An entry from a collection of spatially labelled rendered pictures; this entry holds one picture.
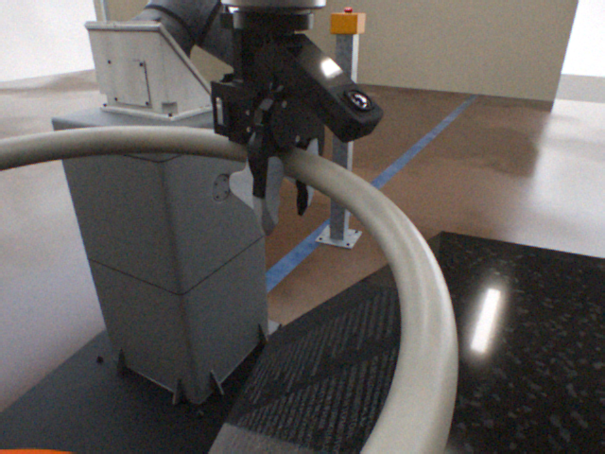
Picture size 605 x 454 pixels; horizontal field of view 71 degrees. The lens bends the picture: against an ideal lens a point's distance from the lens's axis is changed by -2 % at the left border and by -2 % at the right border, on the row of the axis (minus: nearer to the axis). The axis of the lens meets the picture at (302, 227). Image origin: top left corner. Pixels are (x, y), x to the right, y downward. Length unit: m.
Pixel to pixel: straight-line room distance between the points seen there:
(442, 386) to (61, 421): 1.41
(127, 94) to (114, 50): 0.11
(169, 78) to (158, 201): 0.30
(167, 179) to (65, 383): 0.87
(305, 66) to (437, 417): 0.28
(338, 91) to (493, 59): 6.47
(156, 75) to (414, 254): 0.93
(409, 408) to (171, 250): 0.96
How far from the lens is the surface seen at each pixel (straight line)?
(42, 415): 1.60
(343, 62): 2.00
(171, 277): 1.17
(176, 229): 1.10
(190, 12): 1.26
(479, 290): 0.47
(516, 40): 6.77
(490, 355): 0.39
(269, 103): 0.39
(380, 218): 0.33
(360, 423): 0.38
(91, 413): 1.54
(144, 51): 1.15
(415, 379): 0.21
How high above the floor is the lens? 1.10
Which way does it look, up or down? 27 degrees down
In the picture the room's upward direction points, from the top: straight up
